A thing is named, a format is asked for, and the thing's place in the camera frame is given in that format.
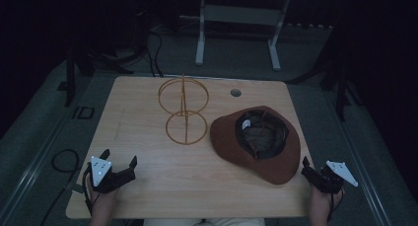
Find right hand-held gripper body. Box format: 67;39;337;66
308;160;360;194

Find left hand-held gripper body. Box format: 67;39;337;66
86;155;137;194

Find gold wire hat stand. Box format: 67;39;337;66
157;73;210;146

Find brown felt hat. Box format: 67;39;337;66
209;105;302;186

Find person's left hand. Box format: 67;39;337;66
86;182;120;218

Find person's right hand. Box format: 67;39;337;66
310;185;345;218

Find black metal stand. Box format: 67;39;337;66
285;22;364;122
57;42;135;108

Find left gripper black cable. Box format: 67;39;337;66
81;162;95;218

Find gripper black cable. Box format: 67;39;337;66
326;186;346;223
81;162;95;218

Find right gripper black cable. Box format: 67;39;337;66
326;186;346;223

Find black square floor frame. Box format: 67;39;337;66
71;106;96;120

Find black looped floor cable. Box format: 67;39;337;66
38;148;81;226

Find black hanging cables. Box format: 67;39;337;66
143;23;166;78

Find white metal table frame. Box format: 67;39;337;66
178;0;329;72

